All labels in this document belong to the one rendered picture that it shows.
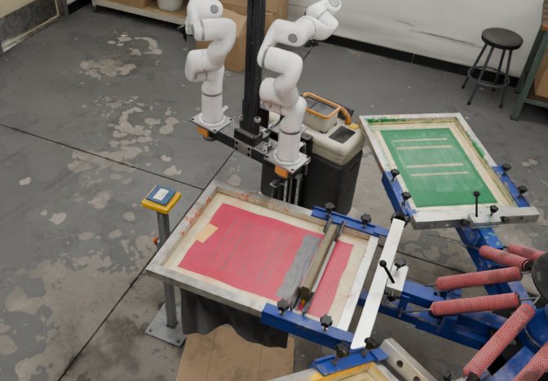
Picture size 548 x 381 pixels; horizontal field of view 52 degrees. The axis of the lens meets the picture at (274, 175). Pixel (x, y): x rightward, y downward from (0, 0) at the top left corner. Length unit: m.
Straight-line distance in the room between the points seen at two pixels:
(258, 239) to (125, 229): 1.58
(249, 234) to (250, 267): 0.18
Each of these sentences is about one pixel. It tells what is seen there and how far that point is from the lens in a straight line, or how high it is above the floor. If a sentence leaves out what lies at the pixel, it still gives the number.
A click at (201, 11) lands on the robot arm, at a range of 2.37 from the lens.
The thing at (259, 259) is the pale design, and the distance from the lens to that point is 2.29.
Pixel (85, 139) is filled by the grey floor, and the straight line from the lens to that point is 4.60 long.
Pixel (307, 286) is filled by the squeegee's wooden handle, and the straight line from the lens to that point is 2.09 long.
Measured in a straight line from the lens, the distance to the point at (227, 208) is 2.50.
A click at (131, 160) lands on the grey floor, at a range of 4.33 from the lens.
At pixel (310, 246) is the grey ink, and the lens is 2.36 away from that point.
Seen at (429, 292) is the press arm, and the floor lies 1.04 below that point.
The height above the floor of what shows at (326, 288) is 0.96.
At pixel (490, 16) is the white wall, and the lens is 5.66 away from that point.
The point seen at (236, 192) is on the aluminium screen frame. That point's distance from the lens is 2.52.
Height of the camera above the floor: 2.67
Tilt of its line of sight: 40 degrees down
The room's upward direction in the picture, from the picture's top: 5 degrees clockwise
